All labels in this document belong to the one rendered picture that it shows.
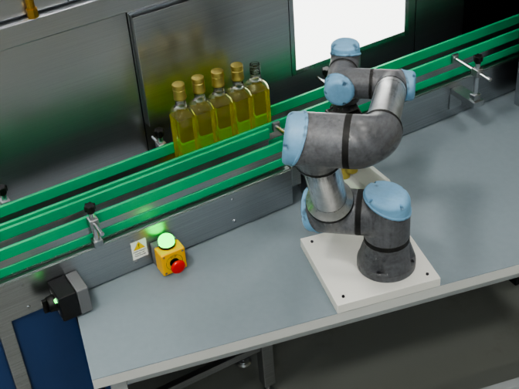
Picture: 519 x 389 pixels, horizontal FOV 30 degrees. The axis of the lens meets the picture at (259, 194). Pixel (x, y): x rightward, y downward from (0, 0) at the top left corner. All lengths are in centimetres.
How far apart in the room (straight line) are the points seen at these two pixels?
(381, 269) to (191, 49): 79
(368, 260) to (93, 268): 71
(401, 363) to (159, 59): 136
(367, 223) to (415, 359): 106
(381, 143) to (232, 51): 86
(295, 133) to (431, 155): 102
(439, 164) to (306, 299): 69
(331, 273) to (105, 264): 59
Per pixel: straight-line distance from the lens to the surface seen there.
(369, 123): 200
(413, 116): 303
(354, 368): 332
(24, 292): 251
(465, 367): 335
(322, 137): 199
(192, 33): 267
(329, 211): 233
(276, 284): 252
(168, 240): 253
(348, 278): 249
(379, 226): 238
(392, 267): 245
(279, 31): 282
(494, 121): 313
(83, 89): 263
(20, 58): 253
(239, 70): 261
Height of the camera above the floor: 246
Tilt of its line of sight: 37 degrees down
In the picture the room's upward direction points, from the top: 5 degrees counter-clockwise
